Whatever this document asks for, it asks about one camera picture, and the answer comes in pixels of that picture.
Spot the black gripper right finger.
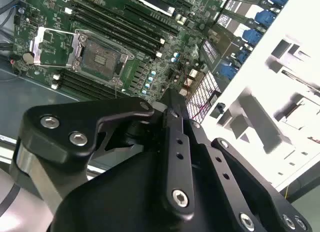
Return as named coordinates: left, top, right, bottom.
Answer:
left=178, top=91, right=313, bottom=232

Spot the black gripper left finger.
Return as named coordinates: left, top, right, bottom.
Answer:
left=18, top=88, right=196, bottom=221

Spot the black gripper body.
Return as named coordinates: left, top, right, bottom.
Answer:
left=49, top=144, right=251, bottom=232

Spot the metal socket cover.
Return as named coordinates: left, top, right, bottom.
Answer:
left=29, top=26, right=85, bottom=67

